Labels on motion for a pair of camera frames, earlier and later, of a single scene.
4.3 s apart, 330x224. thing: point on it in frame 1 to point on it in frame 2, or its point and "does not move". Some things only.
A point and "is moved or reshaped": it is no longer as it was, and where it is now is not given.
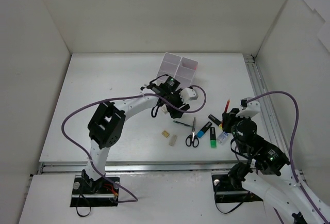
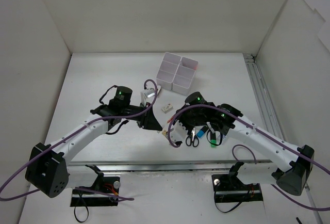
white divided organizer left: (169, 66) does not move
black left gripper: (177, 102) to (144, 118)
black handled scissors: (193, 138) does not move
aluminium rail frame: (268, 110) does not move
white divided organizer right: (185, 72) does not move
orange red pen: (227, 107) is moved or reshaped
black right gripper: (227, 120) to (186, 120)
